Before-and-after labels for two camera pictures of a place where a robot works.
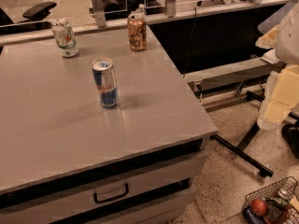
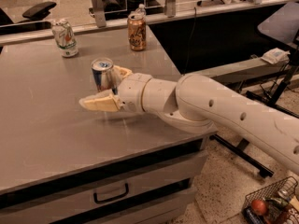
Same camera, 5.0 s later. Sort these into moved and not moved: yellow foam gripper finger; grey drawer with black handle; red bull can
Moved: yellow foam gripper finger
Not moved: red bull can; grey drawer with black handle
